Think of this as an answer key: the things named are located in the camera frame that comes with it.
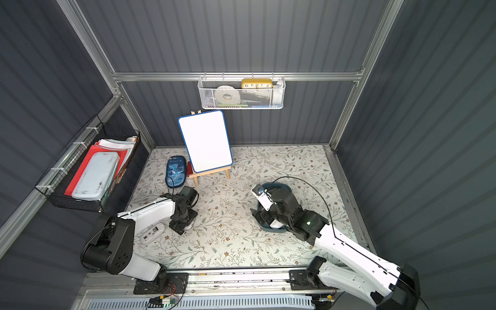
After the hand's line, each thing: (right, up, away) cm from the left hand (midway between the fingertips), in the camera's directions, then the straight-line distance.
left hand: (190, 221), depth 90 cm
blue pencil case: (-13, +22, +15) cm, 30 cm away
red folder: (-35, +27, -18) cm, 47 cm away
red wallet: (-7, +24, +19) cm, 31 cm away
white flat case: (-28, +23, -22) cm, 42 cm away
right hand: (+34, +14, -15) cm, 40 cm away
